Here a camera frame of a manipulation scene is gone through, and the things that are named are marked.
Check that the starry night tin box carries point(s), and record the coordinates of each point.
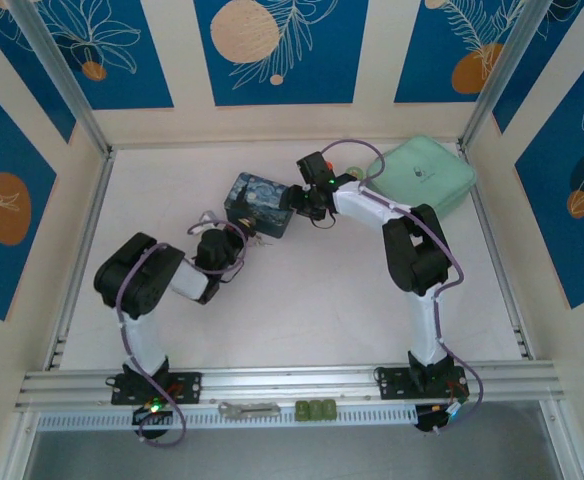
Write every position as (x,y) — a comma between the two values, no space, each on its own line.
(262,200)

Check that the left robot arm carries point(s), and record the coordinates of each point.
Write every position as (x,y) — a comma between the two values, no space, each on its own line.
(137,280)

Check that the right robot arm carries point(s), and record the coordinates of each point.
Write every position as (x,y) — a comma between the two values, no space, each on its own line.
(412,260)

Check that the green cylindrical bottle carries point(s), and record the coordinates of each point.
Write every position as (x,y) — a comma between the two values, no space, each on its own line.
(355,173)

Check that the mint green zip pouch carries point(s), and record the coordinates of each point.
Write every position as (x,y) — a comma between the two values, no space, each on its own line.
(422,175)

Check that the grey metal tool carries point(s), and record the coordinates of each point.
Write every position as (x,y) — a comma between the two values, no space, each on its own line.
(249,410)

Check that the green terminal block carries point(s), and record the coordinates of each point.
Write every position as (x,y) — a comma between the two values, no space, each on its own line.
(316,410)

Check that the blue floral wall panel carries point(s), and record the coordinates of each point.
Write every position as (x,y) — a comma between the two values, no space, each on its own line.
(322,75)
(537,225)
(547,75)
(422,50)
(2,150)
(122,50)

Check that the aluminium side rail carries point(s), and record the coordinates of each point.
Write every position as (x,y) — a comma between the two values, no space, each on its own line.
(79,260)
(502,260)

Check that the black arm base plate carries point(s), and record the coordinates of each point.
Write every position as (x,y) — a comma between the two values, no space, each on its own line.
(394,382)
(187,387)

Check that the aluminium front rail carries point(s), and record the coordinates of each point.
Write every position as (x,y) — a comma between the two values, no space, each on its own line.
(292,382)

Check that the aluminium frame post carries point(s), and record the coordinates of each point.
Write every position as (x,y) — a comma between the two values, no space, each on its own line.
(502,70)
(57,70)

